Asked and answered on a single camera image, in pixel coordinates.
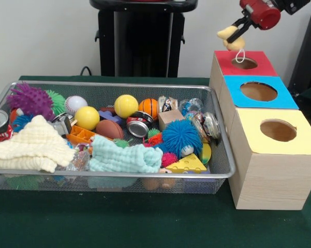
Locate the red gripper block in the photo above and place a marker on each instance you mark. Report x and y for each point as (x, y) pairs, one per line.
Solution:
(264, 14)

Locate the yellow plush toy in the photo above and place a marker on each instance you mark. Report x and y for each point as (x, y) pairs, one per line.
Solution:
(226, 33)

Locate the shallow metal mesh bin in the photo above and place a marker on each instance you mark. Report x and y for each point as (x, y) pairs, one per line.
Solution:
(217, 165)

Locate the green cloth side table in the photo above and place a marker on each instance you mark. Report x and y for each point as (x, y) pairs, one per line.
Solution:
(310, 93)

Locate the orange mini basketball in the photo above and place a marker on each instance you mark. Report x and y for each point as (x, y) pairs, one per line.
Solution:
(148, 109)

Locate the blue spiky rubber ball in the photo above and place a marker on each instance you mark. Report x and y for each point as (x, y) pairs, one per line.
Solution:
(181, 137)

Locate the yellow ball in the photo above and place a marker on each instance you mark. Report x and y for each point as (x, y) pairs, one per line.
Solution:
(126, 106)
(86, 117)

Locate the yellow cheese wedge toy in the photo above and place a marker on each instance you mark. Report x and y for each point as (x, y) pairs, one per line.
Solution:
(187, 164)

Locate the brown mini football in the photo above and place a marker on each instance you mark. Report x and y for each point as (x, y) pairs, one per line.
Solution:
(108, 129)

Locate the mint knitted cloth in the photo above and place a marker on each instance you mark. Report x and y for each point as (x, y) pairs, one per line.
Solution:
(119, 157)

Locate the white mini baseball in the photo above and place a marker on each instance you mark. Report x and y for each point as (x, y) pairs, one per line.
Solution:
(75, 104)

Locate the dark green table cloth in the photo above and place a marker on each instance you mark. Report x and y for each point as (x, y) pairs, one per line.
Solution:
(145, 222)

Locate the purple spiky monster toy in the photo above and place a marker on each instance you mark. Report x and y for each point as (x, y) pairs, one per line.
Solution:
(31, 100)

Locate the cream knitted cloth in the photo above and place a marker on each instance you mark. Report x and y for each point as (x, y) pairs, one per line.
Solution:
(33, 144)

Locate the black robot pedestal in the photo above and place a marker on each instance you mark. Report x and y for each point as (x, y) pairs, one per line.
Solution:
(145, 38)

